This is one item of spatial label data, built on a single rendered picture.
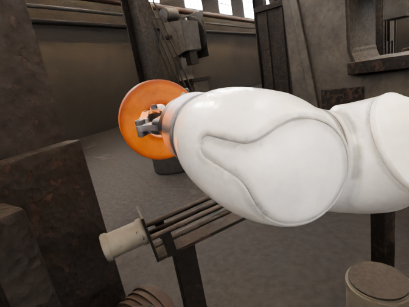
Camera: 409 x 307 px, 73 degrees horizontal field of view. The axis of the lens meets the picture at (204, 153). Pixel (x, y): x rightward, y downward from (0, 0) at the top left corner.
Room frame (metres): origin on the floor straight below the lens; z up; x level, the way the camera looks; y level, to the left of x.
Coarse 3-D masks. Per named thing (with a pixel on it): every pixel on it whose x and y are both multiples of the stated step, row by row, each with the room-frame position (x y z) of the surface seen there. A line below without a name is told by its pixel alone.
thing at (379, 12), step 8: (376, 0) 5.47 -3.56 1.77; (376, 8) 5.47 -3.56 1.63; (376, 16) 5.47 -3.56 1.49; (376, 24) 5.47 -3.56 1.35; (384, 24) 5.45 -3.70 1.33; (392, 24) 5.96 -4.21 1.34; (376, 32) 5.47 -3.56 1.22; (384, 32) 5.45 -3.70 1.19; (392, 32) 5.97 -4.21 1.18; (376, 40) 5.47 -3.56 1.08; (384, 40) 5.46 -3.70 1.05; (392, 40) 6.04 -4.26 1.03; (384, 48) 5.46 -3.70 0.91; (392, 48) 6.27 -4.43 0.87
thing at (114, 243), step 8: (128, 224) 0.55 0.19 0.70; (136, 224) 0.54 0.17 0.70; (112, 232) 0.53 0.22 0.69; (120, 232) 0.53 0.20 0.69; (128, 232) 0.52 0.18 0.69; (136, 232) 0.52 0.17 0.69; (144, 232) 0.52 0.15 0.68; (104, 240) 0.51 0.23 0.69; (112, 240) 0.51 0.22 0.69; (120, 240) 0.51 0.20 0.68; (128, 240) 0.52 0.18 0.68; (136, 240) 0.52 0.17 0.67; (144, 240) 0.52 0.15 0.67; (104, 248) 0.50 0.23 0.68; (112, 248) 0.50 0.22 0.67; (120, 248) 0.51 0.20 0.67; (128, 248) 0.51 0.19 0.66; (112, 256) 0.50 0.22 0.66
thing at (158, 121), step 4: (172, 100) 0.38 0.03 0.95; (168, 104) 0.38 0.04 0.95; (164, 108) 0.38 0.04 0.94; (164, 112) 0.37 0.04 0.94; (160, 116) 0.38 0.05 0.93; (156, 120) 0.39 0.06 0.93; (160, 120) 0.37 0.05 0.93; (152, 124) 0.40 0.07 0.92; (156, 124) 0.39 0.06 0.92; (160, 124) 0.37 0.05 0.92; (160, 128) 0.37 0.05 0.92; (156, 132) 0.39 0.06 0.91; (160, 132) 0.38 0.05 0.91
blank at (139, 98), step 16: (160, 80) 0.54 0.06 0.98; (128, 96) 0.52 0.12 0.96; (144, 96) 0.53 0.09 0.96; (160, 96) 0.54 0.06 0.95; (176, 96) 0.55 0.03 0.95; (128, 112) 0.52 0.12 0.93; (128, 128) 0.52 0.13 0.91; (128, 144) 0.52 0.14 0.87; (144, 144) 0.52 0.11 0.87; (160, 144) 0.53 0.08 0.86
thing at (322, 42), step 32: (288, 0) 2.64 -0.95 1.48; (320, 0) 2.43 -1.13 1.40; (352, 0) 2.33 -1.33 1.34; (384, 0) 1.90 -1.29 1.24; (288, 32) 2.66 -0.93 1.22; (320, 32) 2.44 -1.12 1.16; (352, 32) 2.31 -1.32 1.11; (320, 64) 2.45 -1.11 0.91; (352, 64) 2.18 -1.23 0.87; (384, 64) 2.01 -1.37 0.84; (320, 96) 2.46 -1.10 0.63; (352, 96) 2.24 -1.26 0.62
